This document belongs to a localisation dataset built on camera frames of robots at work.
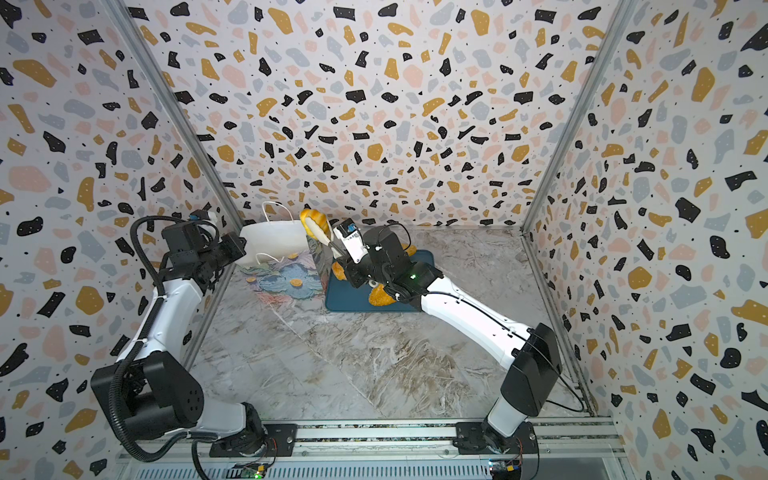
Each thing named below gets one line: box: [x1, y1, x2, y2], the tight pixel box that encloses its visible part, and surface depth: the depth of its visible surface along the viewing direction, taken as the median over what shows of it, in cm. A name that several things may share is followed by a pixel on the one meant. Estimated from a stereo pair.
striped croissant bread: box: [300, 208, 332, 243], surface depth 76 cm
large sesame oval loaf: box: [368, 284, 397, 307], surface depth 99 cm
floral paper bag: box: [236, 220, 337, 301], surface depth 89 cm
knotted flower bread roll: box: [332, 261, 347, 281], surface depth 105 cm
